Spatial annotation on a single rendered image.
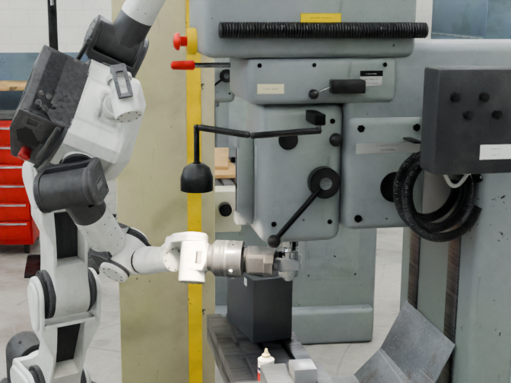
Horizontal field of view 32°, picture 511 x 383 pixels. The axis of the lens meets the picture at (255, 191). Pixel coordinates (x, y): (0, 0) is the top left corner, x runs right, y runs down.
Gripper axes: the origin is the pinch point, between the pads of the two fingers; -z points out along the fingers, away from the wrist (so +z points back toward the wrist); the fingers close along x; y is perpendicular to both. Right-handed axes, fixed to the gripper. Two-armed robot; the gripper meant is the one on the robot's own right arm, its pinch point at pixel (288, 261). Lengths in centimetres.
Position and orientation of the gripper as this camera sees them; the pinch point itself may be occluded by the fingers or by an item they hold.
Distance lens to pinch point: 212.3
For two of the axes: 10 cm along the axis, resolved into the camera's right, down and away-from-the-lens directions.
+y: -0.2, 9.8, 2.2
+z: -9.9, -0.4, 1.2
